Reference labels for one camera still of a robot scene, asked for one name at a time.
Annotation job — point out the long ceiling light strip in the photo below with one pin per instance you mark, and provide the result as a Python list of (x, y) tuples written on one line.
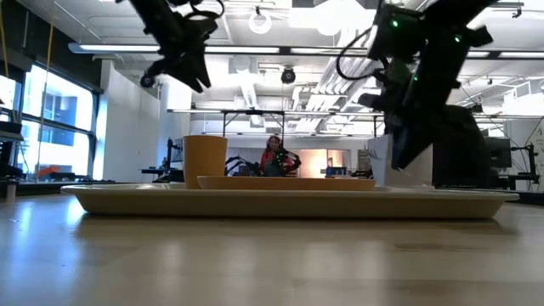
[(127, 48)]

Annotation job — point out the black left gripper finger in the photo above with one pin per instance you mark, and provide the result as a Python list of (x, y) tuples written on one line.
[(203, 70), (191, 78)]

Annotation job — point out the black ceiling camera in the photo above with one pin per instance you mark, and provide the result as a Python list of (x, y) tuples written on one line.
[(288, 75)]

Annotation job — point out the orange plastic plate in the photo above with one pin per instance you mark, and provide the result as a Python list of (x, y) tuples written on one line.
[(285, 183)]

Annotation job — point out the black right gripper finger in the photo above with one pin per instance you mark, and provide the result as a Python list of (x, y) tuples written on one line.
[(421, 140), (399, 153)]

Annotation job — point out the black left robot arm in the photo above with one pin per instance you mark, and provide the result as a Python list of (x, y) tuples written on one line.
[(153, 15)]

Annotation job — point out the person at far desk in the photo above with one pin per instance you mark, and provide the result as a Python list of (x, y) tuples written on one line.
[(272, 155)]

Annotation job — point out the black overhead frame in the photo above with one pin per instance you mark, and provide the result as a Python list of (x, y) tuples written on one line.
[(255, 114)]

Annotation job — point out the beige plastic tray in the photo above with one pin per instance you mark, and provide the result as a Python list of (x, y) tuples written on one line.
[(280, 204)]

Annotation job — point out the black computer monitor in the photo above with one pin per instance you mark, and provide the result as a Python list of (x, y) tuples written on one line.
[(498, 152)]

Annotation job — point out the yellow plastic cup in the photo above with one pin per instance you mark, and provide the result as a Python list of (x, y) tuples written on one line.
[(205, 159)]

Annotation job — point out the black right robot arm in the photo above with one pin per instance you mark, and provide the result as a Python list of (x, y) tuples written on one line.
[(459, 140)]

